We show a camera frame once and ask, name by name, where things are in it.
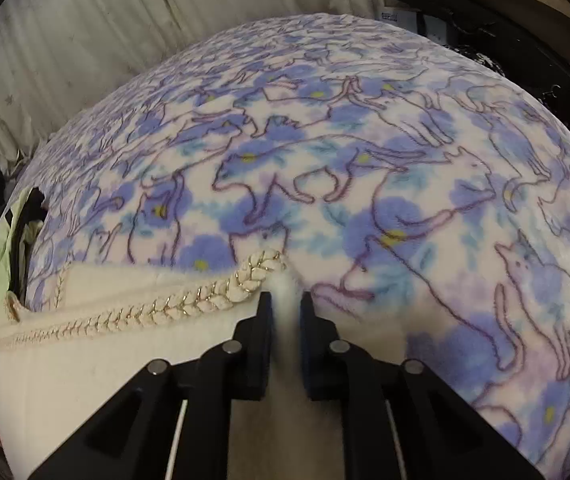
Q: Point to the blue cat-print fleece blanket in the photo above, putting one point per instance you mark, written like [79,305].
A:
[365,185]

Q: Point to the white fuzzy braided-trim cardigan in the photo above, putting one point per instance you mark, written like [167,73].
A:
[115,360]

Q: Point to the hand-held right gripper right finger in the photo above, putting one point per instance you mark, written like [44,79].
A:
[309,345]

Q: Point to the white storage box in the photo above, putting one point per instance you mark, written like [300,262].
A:
[435,27]

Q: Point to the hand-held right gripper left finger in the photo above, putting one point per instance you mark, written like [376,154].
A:
[264,340]

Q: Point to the white floral curtain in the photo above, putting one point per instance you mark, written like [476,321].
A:
[90,35]

